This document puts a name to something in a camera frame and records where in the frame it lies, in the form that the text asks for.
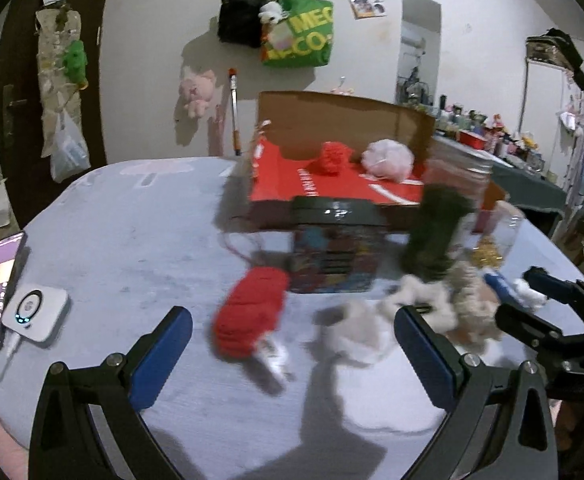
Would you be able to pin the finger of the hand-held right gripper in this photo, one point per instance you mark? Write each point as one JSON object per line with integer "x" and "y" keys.
{"x": 546, "y": 282}
{"x": 526, "y": 322}

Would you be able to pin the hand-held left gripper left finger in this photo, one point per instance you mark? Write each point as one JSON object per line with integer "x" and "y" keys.
{"x": 164, "y": 355}

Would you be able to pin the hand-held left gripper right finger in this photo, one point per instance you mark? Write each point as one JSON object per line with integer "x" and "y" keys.
{"x": 421, "y": 355}

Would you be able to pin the white cotton wad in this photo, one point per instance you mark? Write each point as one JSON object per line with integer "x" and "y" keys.
{"x": 530, "y": 294}

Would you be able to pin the blue and white soft item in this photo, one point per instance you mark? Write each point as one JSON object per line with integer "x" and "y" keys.
{"x": 500, "y": 285}

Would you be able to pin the white fluffy hair clip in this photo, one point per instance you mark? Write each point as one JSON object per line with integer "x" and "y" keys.
{"x": 431, "y": 302}

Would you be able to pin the white soft cloth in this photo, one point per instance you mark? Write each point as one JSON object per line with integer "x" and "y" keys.
{"x": 356, "y": 332}

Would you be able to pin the red yarn hair clip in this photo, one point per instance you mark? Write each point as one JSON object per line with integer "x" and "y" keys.
{"x": 247, "y": 315}

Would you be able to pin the cardboard box with red lining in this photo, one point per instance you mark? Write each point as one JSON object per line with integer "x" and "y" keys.
{"x": 332, "y": 110}

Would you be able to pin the person's right forearm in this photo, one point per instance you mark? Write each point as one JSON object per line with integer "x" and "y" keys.
{"x": 571, "y": 435}

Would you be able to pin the beige round powder puff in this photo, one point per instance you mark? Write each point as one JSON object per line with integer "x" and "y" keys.
{"x": 474, "y": 305}

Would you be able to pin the small jar of yellow capsules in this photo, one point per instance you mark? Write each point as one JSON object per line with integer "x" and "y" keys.
{"x": 501, "y": 232}

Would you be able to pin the pink box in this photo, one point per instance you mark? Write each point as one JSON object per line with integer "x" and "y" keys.
{"x": 485, "y": 217}

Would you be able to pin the grey-blue fleece table cover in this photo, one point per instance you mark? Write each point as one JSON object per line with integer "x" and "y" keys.
{"x": 132, "y": 260}

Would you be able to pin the dresser with green cloth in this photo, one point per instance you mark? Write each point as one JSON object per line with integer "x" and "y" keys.
{"x": 521, "y": 180}

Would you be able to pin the glass jar of green leaves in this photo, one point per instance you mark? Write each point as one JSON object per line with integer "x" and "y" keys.
{"x": 436, "y": 230}

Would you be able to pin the floral print tin box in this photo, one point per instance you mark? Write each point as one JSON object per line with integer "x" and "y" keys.
{"x": 332, "y": 255}

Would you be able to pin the white rounded square device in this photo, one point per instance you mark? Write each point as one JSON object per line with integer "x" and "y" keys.
{"x": 34, "y": 312}

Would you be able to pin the red container on dresser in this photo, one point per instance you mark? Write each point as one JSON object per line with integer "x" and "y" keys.
{"x": 471, "y": 138}

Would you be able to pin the row of bottles and figurines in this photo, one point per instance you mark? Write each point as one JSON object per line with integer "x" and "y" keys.
{"x": 491, "y": 127}

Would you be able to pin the pale pink bath pouf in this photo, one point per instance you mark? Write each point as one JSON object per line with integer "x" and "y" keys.
{"x": 386, "y": 159}

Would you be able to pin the red pompom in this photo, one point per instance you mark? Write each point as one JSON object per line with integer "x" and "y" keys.
{"x": 331, "y": 158}

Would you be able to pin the clear plastic bag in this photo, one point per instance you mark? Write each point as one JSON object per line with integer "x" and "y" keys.
{"x": 68, "y": 150}

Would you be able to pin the dark bag on rack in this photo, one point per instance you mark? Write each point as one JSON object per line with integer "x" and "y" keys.
{"x": 554, "y": 45}

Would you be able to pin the pink plush pig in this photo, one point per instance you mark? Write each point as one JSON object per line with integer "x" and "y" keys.
{"x": 198, "y": 91}

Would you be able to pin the white air conditioner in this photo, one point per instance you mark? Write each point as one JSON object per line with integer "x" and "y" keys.
{"x": 411, "y": 42}

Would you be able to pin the beige hanging organiser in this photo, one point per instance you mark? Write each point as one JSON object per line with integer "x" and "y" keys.
{"x": 54, "y": 100}

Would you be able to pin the green plush toy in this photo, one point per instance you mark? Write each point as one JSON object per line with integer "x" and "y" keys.
{"x": 75, "y": 60}

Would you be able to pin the dark wooden door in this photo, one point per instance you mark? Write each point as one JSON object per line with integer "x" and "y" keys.
{"x": 17, "y": 60}

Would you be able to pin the green shopping bag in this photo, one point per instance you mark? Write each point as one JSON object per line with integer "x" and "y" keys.
{"x": 302, "y": 40}

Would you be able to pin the black plastic bag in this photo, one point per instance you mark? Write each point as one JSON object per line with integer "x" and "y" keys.
{"x": 239, "y": 15}

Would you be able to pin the white plush toy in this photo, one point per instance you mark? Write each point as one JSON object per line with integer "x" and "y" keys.
{"x": 272, "y": 12}

